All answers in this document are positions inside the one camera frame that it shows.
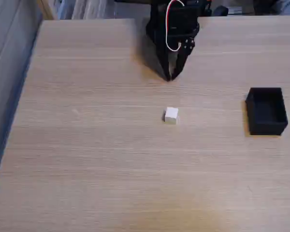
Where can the white block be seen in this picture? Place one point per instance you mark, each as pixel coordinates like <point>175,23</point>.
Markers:
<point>171,114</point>

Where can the black open box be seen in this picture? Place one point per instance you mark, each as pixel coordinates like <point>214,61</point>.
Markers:
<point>265,111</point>

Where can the small black rounded object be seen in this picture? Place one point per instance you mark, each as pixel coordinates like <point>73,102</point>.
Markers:
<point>220,11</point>

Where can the white slatted panel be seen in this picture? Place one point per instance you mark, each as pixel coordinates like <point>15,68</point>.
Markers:
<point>87,9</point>

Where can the light wooden frame post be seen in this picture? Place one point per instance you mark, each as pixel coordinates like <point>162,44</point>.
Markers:
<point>46,9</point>

